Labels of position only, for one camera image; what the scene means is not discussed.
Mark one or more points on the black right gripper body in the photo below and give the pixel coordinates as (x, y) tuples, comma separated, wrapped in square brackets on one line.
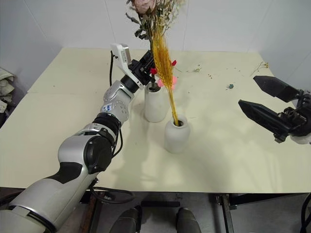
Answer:
[(297, 116)]

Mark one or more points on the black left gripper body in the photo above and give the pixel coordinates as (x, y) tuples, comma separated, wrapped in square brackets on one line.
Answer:
[(141, 72)]

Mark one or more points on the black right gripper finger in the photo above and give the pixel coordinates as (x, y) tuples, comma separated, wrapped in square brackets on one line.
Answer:
[(260, 112), (272, 85)]

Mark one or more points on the pink rose dried bouquet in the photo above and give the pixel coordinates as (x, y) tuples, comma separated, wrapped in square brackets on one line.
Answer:
[(143, 21)]

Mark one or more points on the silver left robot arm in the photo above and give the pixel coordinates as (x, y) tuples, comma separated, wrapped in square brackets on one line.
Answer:
[(73, 155)]

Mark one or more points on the small teal flower scrap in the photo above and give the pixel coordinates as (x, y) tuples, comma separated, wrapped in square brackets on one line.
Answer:
[(230, 86)]

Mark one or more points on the dried green flower scrap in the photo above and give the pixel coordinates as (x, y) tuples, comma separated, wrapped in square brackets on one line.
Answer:
[(196, 70)]

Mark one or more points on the yellow wheat dried bouquet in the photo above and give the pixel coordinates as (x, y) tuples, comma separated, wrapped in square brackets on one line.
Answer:
[(162, 55)]

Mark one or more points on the dried beige twig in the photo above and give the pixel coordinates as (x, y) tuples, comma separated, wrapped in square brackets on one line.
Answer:
[(261, 66)]

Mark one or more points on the white ceramic vase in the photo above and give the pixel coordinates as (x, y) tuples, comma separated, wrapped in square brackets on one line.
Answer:
[(155, 106), (177, 138)]

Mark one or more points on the crumpled pale cloth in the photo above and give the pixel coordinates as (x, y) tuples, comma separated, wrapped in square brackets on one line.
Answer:
[(5, 85)]

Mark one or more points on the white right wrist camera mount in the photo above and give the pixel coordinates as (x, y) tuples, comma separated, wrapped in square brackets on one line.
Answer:
[(303, 140)]

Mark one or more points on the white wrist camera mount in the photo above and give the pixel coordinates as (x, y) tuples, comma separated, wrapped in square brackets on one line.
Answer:
[(303, 140), (120, 54)]

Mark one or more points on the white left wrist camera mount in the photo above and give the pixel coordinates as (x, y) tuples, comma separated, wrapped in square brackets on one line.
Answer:
[(120, 54)]

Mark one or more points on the black metal table frame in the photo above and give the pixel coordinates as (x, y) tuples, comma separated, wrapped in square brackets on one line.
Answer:
[(243, 201)]

